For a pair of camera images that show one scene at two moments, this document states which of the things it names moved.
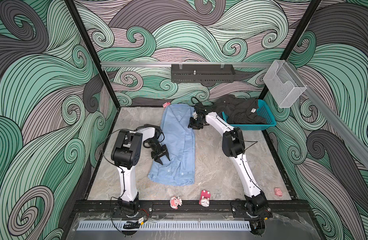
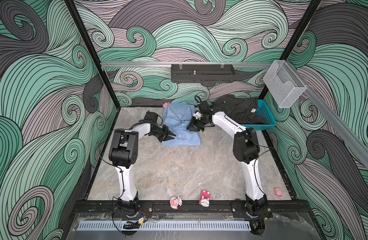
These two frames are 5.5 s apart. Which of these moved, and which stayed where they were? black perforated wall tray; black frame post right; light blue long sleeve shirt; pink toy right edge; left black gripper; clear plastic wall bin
Moved: light blue long sleeve shirt; left black gripper
Stayed: black frame post right; black perforated wall tray; clear plastic wall bin; pink toy right edge
